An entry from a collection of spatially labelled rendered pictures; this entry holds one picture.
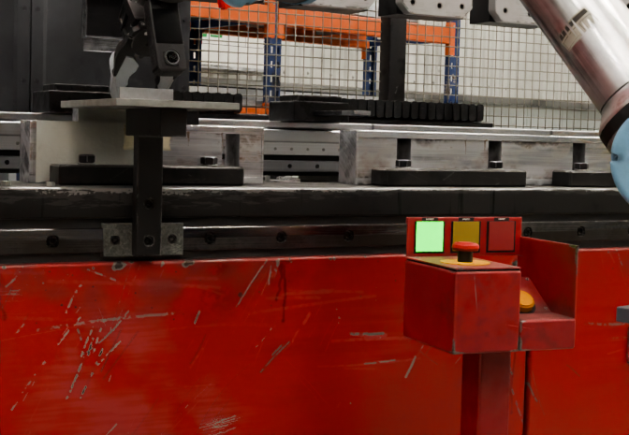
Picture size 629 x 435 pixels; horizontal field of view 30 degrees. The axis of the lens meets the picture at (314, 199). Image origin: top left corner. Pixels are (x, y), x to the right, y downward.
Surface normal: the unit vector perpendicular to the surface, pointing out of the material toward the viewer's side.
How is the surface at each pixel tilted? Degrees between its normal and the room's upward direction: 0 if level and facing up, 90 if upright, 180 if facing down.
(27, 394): 90
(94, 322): 90
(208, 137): 90
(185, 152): 90
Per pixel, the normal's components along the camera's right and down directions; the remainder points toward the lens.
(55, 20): 0.47, 0.06
